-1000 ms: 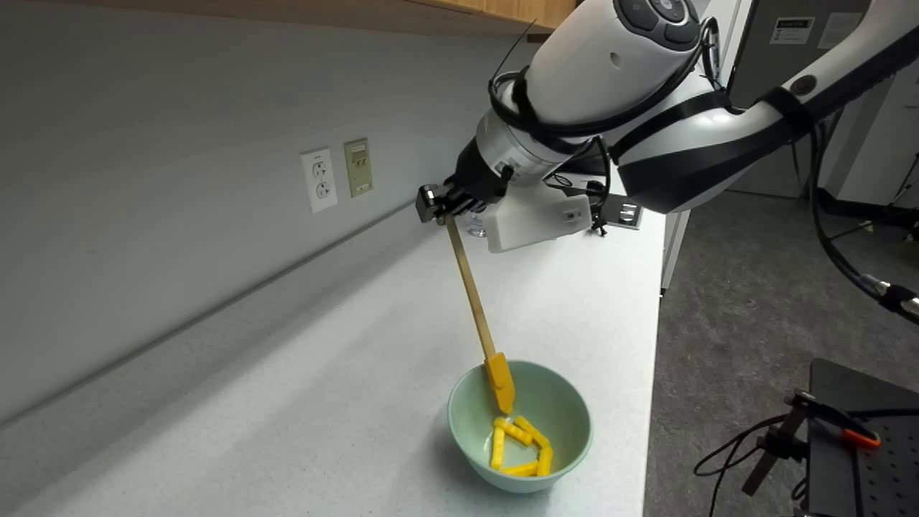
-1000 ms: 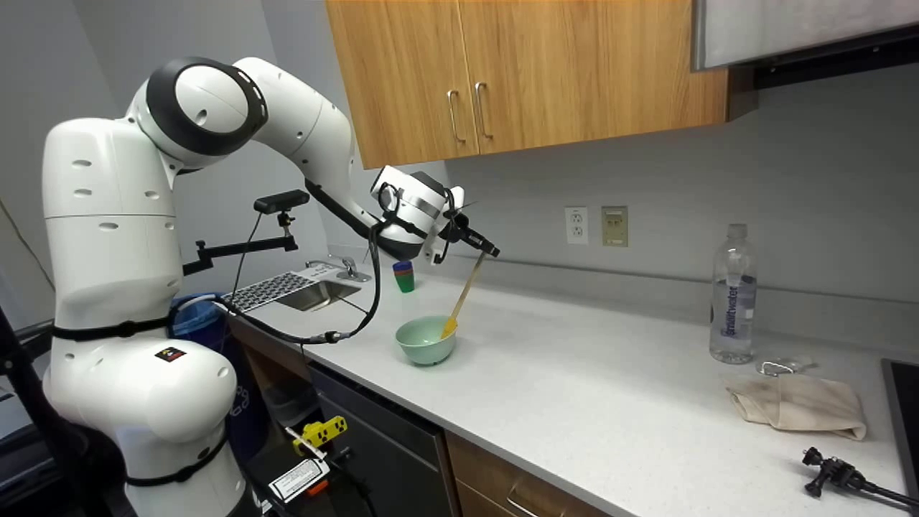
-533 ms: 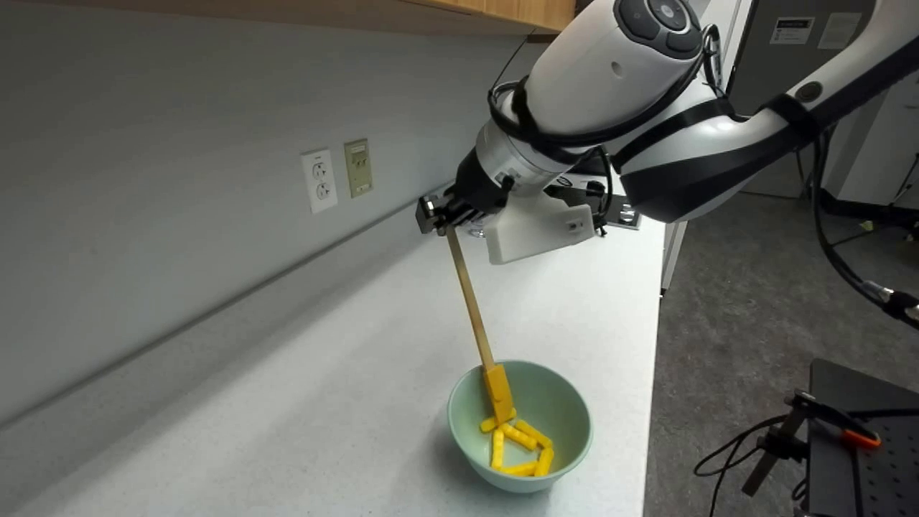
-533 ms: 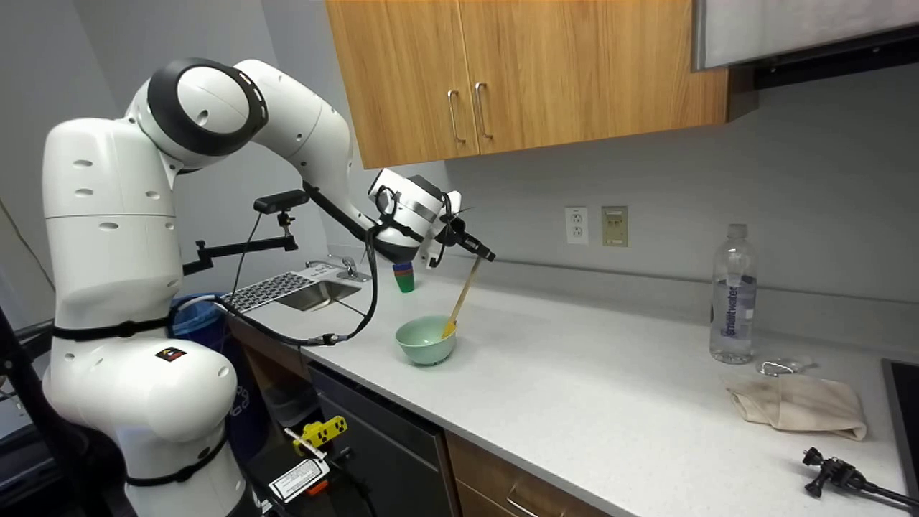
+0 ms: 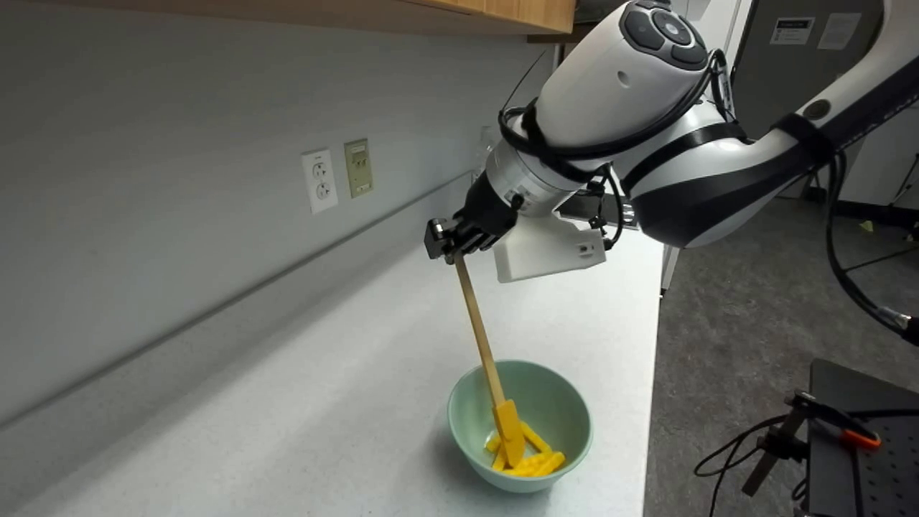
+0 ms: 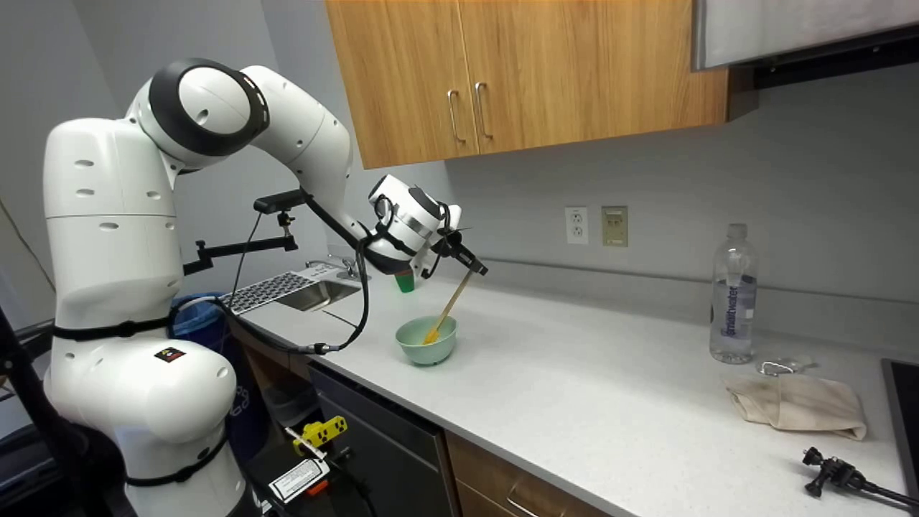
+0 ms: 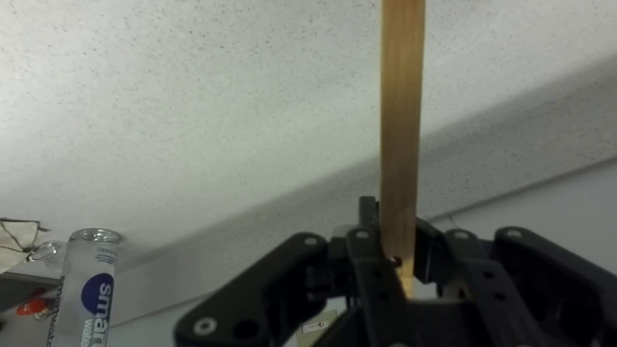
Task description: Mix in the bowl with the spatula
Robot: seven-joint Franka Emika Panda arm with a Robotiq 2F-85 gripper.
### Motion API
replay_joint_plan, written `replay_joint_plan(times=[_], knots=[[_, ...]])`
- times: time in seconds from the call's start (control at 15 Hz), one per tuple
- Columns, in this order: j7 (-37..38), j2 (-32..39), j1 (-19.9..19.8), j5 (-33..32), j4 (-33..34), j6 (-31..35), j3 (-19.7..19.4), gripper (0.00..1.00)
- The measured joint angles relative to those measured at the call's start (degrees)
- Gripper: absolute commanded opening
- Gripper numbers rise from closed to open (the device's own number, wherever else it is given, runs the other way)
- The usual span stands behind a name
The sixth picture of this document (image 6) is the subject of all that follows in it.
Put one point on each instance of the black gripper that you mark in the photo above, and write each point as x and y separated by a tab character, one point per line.
445	246

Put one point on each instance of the wooden spatula with yellow head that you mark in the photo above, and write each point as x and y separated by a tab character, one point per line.
449	304

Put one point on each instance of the light green bowl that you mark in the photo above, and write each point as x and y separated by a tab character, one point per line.
426	356

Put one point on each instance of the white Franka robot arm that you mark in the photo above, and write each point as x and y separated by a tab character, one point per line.
115	240

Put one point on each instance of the small green object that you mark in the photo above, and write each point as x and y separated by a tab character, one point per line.
405	283

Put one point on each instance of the steel sink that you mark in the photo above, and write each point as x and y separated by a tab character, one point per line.
319	294

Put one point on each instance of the black dishwasher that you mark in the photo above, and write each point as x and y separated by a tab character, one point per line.
382	450

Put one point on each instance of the wooden upper cabinet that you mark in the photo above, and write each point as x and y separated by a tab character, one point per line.
574	76

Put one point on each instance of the brown wooden drawer front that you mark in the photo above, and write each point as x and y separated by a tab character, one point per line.
489	477

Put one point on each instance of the yellow and black tool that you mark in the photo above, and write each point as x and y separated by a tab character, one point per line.
326	432

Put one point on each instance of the blue bin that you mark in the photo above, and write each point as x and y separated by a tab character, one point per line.
205	319

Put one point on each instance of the white grey box device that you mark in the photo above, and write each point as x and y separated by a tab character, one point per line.
300	477

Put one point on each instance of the clear plastic water bottle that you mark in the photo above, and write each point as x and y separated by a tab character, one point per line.
732	304

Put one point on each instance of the clear plastic wrapper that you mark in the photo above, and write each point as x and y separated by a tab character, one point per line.
778	366

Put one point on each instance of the beige crumpled cloth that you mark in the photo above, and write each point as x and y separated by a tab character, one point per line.
805	402

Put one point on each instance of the steel range hood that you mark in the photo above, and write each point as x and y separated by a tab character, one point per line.
805	29

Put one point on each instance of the black tripod stand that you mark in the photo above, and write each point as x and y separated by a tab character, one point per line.
28	402

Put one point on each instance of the black stovetop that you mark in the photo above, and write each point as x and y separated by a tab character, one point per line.
904	412

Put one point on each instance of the white wall outlet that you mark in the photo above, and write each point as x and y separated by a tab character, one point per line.
574	224

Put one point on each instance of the beige wall switch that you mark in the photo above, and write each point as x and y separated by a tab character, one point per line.
614	224

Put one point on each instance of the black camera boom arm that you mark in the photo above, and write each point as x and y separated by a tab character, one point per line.
238	247

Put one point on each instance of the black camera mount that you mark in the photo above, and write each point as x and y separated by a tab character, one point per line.
837	475

